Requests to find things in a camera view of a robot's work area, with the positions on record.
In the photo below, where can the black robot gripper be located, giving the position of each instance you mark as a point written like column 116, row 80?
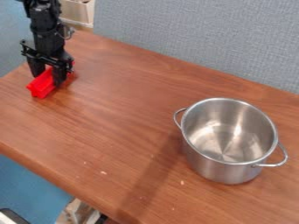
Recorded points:
column 50, row 33

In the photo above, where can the red rectangular block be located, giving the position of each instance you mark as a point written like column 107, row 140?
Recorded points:
column 42, row 85

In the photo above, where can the black and white object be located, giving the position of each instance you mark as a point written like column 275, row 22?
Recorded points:
column 10, row 217

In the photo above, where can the stainless steel pot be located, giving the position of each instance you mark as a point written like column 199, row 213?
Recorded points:
column 230, row 140

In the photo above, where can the wooden table leg frame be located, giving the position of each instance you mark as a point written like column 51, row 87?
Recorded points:
column 78, row 213

